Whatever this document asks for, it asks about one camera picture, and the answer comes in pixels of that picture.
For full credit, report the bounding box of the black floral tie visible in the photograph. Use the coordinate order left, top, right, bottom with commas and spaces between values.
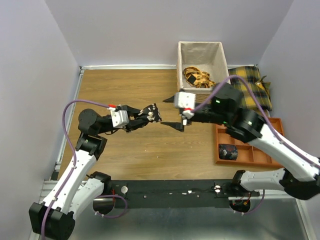
137, 103, 162, 123

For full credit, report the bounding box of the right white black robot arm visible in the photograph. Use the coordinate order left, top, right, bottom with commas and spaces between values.
167, 83, 320, 200

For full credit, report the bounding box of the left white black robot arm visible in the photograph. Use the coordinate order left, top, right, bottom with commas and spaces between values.
28, 103, 162, 240

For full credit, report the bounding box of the orange patterned tie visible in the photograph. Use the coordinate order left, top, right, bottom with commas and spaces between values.
183, 66, 216, 89

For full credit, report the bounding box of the yellow plaid shirt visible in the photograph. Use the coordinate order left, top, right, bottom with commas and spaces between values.
228, 66, 273, 112

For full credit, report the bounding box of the wicker basket with liner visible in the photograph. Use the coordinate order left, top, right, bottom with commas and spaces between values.
176, 41, 229, 103

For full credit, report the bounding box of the orange compartment tray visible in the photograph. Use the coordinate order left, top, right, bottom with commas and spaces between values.
214, 124, 283, 169

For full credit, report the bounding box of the rolled dark floral tie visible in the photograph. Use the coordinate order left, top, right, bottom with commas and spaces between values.
218, 144, 238, 161

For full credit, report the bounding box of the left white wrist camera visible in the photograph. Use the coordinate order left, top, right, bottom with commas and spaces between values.
107, 104, 129, 129

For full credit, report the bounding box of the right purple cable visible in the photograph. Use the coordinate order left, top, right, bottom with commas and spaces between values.
189, 74, 320, 216

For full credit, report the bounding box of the purple cable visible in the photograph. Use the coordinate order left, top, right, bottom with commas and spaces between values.
39, 99, 128, 240
189, 74, 320, 216

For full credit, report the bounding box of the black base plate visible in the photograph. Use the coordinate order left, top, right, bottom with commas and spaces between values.
111, 179, 260, 209

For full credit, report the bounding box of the aluminium frame rail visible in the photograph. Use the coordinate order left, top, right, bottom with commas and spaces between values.
39, 178, 305, 201

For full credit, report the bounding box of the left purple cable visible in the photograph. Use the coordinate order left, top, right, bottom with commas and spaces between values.
39, 99, 128, 240

